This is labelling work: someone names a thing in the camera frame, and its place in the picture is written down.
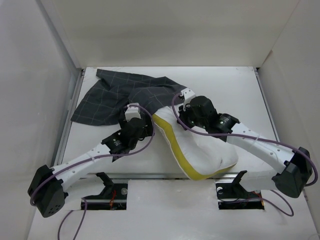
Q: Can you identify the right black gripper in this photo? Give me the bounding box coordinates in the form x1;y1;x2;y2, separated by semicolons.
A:
177;102;208;131

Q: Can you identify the dark grey checked pillowcase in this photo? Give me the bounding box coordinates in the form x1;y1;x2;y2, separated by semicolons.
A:
71;69;186;126

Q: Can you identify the white pillow yellow edge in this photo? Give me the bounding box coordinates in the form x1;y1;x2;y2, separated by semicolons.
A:
152;106;239;181

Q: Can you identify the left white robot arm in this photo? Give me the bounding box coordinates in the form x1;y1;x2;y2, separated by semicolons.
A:
27;116;155;218

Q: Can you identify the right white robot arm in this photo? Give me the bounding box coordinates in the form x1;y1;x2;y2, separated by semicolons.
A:
171;88;318;198

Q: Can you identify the front white foam board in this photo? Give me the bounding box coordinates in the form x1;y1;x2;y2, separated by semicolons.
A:
28;180;317;240

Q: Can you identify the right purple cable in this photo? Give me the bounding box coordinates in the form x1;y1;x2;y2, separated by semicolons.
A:
171;91;317;216

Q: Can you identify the purple cable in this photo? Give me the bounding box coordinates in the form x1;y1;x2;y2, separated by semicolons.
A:
171;91;317;216
29;104;157;240

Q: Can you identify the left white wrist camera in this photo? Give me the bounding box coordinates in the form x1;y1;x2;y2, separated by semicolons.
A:
124;103;141;122

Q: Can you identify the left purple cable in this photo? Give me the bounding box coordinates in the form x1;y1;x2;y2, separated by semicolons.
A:
29;104;157;240

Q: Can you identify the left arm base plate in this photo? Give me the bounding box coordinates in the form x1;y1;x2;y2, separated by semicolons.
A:
80;172;128;211

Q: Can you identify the left aluminium frame rail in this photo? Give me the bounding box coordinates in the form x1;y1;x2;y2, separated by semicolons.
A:
47;68;86;167

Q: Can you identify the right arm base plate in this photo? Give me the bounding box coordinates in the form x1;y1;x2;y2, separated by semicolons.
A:
215;170;265;210

